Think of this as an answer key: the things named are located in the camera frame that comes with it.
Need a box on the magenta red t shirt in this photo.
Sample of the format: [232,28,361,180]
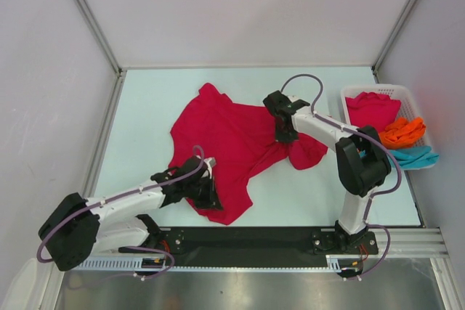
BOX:
[169,83,328,225]
[345,91,401,132]

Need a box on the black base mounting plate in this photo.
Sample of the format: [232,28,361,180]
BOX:
[119,225,381,269]

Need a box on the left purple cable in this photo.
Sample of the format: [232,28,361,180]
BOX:
[36,144,204,282]

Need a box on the teal t shirt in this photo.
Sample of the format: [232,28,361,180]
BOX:
[389,146,440,171]

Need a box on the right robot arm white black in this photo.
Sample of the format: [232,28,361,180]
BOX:
[263,91,391,253]

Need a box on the purple cable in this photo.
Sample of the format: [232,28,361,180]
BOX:
[36,144,204,282]
[281,74,403,282]

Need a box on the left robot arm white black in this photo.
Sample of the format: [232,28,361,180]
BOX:
[36,156,223,272]

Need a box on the white slotted cable duct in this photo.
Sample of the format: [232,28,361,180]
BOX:
[73,256,361,273]

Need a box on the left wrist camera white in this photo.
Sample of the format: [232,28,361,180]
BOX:
[201,158,216,177]

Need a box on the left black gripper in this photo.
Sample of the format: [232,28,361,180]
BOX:
[185,174,223,211]

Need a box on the orange t shirt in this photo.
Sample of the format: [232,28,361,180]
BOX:
[379,117,426,150]

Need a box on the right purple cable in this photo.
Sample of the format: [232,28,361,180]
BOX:
[281,74,403,282]

